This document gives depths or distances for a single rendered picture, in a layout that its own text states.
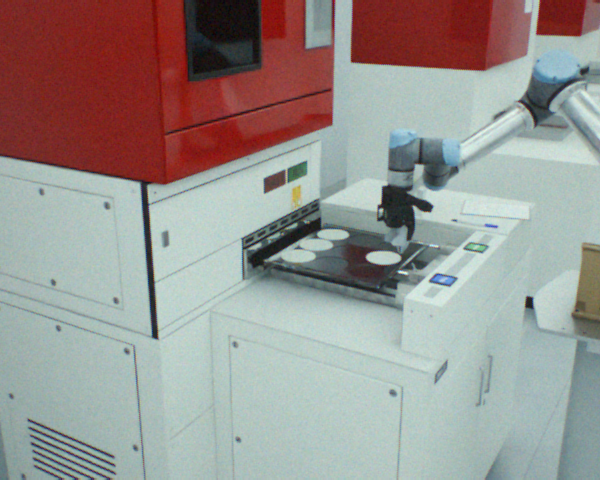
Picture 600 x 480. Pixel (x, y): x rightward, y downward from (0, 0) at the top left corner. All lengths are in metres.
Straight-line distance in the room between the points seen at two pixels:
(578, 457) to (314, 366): 0.86
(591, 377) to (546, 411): 1.03
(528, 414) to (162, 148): 2.02
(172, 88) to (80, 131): 0.28
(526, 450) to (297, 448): 1.17
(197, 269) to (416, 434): 0.68
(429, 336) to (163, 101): 0.81
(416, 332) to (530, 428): 1.39
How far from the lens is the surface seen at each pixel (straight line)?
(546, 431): 3.05
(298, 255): 2.09
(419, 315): 1.70
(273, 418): 1.99
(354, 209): 2.32
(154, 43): 1.59
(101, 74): 1.71
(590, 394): 2.18
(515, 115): 2.21
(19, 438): 2.48
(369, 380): 1.77
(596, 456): 2.28
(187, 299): 1.87
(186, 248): 1.82
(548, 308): 2.07
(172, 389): 1.92
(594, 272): 2.00
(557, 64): 2.13
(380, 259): 2.07
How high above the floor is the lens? 1.67
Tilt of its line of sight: 20 degrees down
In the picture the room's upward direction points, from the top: straight up
